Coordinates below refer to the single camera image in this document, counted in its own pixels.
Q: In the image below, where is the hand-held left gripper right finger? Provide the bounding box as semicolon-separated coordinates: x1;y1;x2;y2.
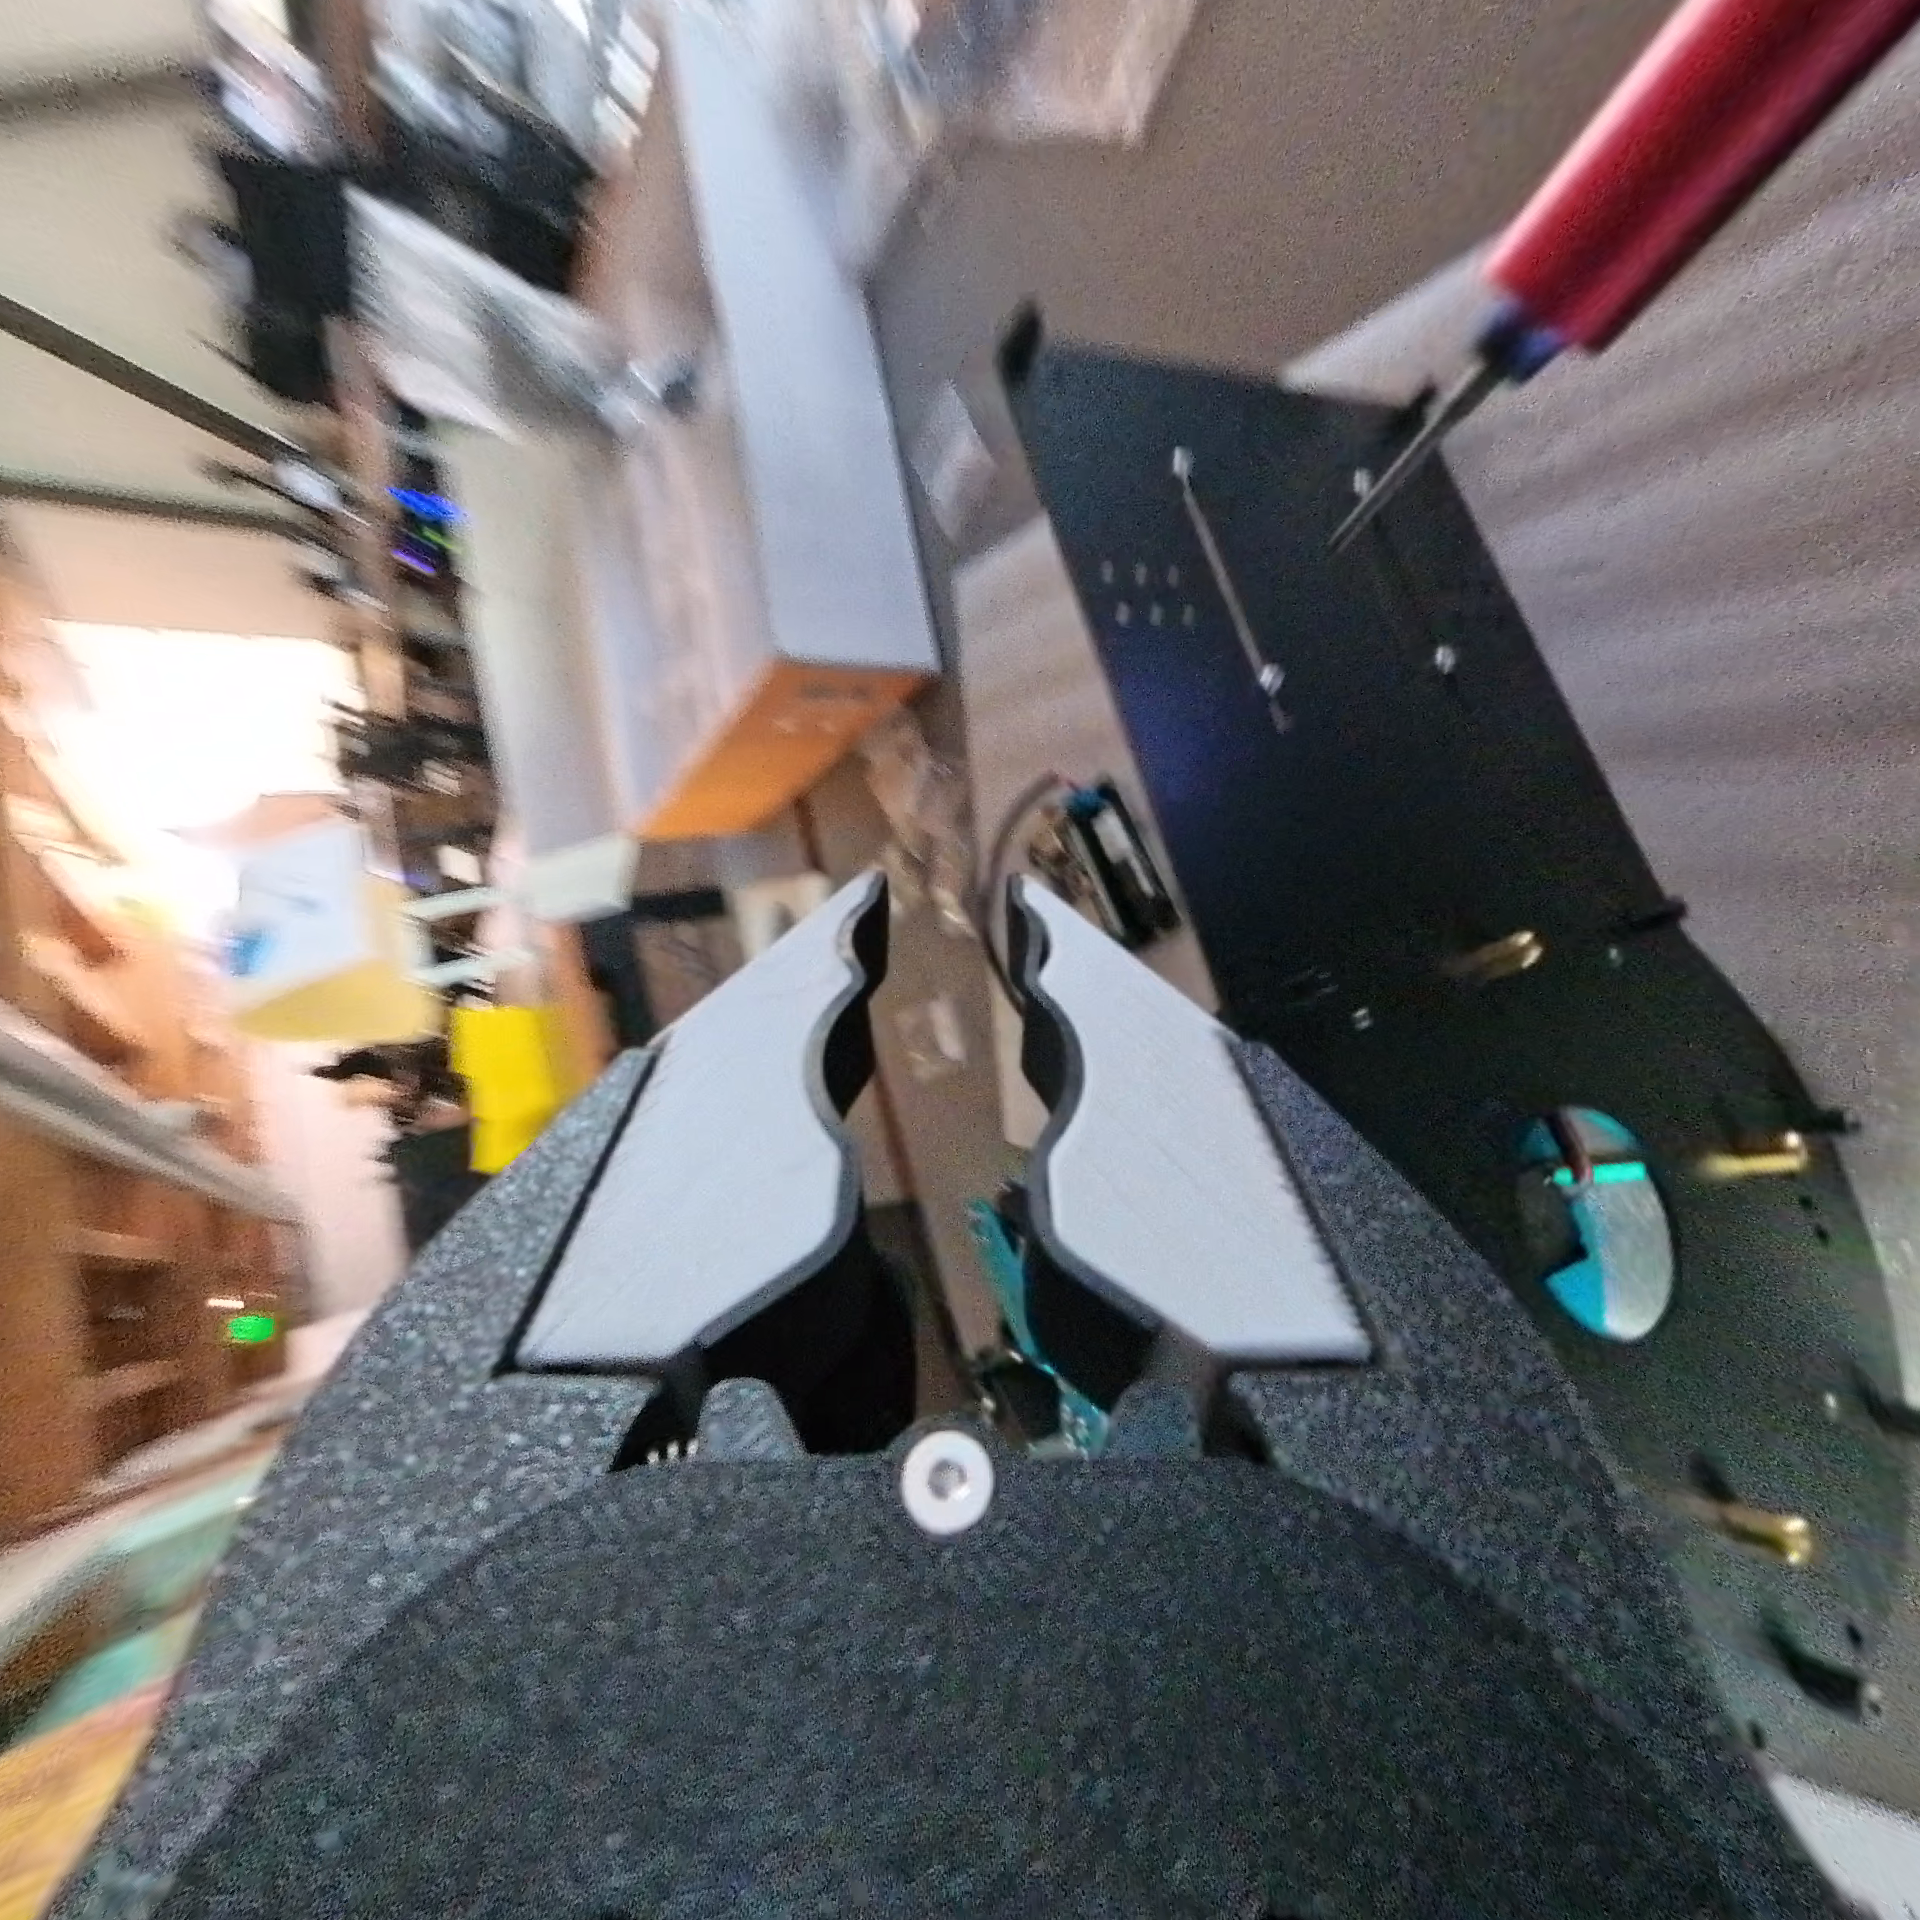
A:
1005;875;1376;1370

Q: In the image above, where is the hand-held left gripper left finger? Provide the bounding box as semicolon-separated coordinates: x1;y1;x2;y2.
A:
517;872;893;1376

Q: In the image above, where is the black metal chassis plate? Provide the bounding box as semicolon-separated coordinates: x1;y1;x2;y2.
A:
996;304;1920;1809

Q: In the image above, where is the red electric screwdriver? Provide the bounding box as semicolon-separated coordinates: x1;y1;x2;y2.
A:
1328;0;1920;553

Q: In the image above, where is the teal circuit board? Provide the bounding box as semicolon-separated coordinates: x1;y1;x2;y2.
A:
964;1181;1125;1461

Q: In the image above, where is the yellow box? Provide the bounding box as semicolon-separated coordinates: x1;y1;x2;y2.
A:
447;999;570;1176

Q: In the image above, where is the black battery holder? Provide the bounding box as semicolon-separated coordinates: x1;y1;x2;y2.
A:
1023;771;1181;951

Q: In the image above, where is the white cardboard box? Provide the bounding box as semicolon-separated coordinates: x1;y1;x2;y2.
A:
451;0;947;845

